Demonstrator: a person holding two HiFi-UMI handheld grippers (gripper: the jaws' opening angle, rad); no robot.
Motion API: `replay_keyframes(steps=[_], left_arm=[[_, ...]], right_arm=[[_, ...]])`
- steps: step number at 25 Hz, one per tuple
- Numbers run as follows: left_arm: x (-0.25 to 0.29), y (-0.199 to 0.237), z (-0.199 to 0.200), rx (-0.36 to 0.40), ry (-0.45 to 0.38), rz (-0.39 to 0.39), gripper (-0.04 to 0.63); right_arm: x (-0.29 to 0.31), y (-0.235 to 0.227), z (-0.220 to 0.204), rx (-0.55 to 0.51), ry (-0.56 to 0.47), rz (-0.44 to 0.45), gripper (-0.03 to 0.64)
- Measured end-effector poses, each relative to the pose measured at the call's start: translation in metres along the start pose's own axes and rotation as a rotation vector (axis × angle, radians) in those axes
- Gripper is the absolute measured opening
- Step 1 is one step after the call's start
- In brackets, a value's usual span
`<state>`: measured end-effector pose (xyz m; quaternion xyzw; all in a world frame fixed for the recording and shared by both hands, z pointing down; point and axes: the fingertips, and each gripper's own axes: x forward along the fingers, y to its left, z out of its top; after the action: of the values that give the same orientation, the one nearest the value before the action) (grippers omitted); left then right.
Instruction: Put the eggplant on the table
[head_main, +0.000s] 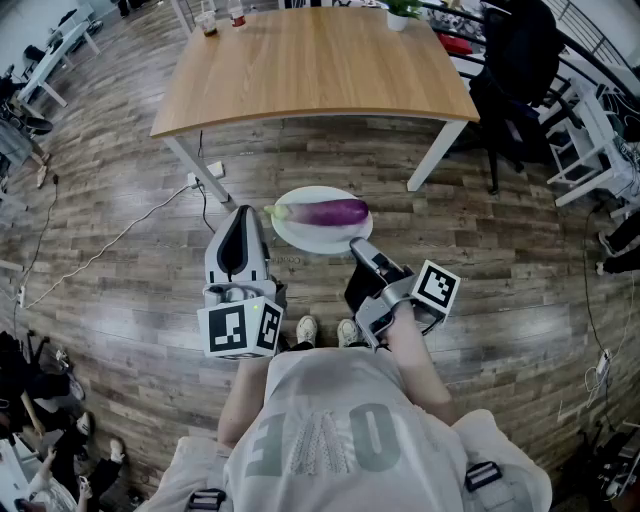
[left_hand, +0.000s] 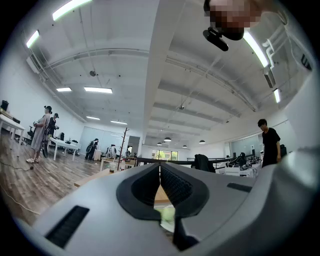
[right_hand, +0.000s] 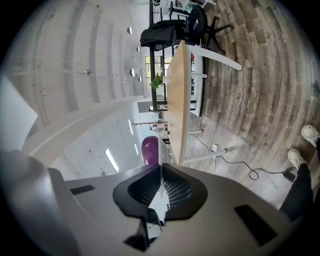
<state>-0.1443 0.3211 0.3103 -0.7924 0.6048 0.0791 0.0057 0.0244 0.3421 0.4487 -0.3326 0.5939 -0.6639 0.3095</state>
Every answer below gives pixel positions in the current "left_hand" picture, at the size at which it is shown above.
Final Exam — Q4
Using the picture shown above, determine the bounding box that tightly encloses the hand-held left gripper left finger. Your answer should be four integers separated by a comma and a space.
14, 162, 191, 256

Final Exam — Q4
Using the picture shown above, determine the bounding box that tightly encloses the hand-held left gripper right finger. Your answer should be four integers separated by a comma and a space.
159, 147, 320, 256

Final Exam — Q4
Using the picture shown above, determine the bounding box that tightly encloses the purple eggplant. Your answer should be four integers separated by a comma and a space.
159, 207, 176, 224

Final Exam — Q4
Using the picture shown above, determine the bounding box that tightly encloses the black jacket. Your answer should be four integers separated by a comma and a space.
194, 153, 216, 174

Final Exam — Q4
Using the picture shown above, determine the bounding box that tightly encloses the small wooden white-legged table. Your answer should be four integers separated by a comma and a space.
99, 156, 138, 173

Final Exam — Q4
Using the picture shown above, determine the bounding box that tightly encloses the glass window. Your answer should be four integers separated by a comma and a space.
151, 149, 179, 161

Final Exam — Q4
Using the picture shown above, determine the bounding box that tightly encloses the black metal railing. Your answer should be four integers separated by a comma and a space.
136, 156, 251, 173

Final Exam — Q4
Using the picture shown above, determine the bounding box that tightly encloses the wooden coat rack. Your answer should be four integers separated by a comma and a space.
117, 127, 131, 172

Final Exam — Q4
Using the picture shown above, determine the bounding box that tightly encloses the white table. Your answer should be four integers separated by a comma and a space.
0, 113, 27, 158
48, 136, 80, 162

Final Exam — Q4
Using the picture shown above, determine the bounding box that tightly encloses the white ceiling air conditioner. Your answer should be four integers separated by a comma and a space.
26, 55, 41, 75
262, 67, 277, 89

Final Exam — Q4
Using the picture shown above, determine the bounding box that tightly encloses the person's head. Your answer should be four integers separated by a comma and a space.
203, 0, 266, 41

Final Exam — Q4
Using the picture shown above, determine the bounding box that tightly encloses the white floor cable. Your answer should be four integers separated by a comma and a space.
0, 184, 41, 216

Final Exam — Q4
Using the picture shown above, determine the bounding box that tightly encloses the black floor cable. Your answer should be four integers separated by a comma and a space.
0, 161, 35, 172

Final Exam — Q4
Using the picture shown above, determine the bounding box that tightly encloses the black head-worn camera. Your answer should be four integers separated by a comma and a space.
202, 26, 230, 52

